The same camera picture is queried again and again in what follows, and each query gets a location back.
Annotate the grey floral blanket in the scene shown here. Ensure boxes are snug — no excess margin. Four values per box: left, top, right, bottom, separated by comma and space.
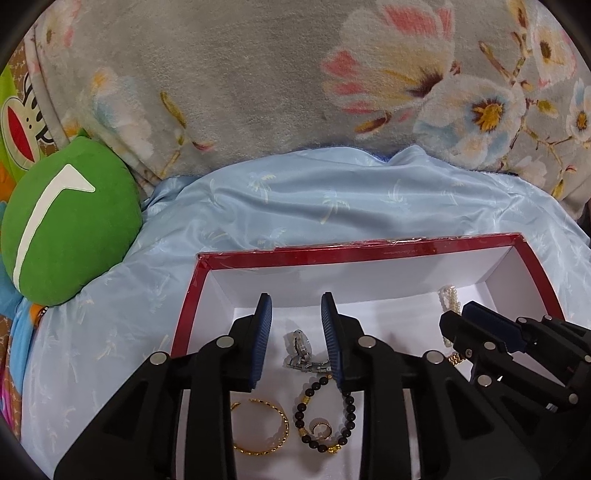
24, 1, 590, 216

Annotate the gold wrist watch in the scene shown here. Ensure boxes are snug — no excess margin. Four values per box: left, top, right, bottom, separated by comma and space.
448, 352, 464, 367

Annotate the light blue satin sheet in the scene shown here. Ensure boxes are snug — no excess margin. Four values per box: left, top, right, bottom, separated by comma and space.
21, 146, 590, 475

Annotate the gold chain bangle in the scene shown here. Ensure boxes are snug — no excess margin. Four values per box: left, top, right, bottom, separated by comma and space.
230, 398, 290, 457

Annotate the black bead bracelet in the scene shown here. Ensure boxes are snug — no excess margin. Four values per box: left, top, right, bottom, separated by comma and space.
293, 374, 357, 454

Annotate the colourful monkey print cushion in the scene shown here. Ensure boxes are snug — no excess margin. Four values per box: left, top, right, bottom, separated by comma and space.
1, 39, 68, 204

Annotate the green plush pillow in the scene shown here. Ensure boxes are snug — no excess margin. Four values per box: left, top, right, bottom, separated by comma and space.
1, 136, 142, 306

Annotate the silver wrist watch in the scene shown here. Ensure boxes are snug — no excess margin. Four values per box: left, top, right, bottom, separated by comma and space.
284, 329, 332, 374

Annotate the red open gift box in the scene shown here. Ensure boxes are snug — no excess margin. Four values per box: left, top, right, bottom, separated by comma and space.
172, 234, 563, 479

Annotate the white pearl bracelet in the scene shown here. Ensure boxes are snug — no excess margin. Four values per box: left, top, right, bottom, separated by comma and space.
437, 284, 463, 349

